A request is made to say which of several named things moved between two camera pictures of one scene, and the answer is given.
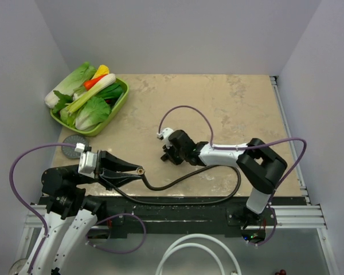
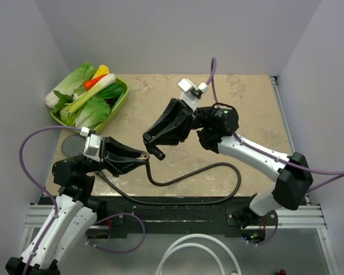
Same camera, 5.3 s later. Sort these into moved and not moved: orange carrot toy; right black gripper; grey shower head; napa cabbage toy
Moved: right black gripper
Not moved: orange carrot toy; grey shower head; napa cabbage toy
